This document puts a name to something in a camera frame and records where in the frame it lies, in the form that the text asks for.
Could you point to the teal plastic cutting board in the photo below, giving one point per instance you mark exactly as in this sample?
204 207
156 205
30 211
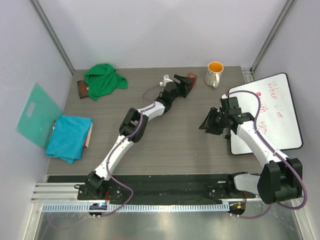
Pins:
37 119

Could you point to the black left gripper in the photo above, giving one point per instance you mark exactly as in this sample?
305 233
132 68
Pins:
183 83

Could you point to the perforated cable tray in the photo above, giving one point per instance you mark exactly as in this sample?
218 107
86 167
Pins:
90 207

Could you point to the white mug orange inside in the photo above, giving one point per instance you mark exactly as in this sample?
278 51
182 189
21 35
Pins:
213 74

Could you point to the red white book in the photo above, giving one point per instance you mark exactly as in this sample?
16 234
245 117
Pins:
88 136

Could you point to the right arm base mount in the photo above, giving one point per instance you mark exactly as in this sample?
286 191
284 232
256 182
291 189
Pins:
223 189

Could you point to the green t shirt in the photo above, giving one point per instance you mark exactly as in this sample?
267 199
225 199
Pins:
102 79

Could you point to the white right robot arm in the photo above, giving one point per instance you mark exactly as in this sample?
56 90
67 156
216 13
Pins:
281 178

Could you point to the blue t shirt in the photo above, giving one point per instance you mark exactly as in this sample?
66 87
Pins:
68 138

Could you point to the brown book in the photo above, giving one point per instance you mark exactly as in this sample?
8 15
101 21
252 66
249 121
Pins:
83 89

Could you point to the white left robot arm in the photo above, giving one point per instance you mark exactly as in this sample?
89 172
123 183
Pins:
133 127

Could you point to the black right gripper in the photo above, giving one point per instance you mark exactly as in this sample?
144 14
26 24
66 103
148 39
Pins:
209 122

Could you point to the white whiteboard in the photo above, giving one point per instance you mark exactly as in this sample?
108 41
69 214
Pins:
277 118

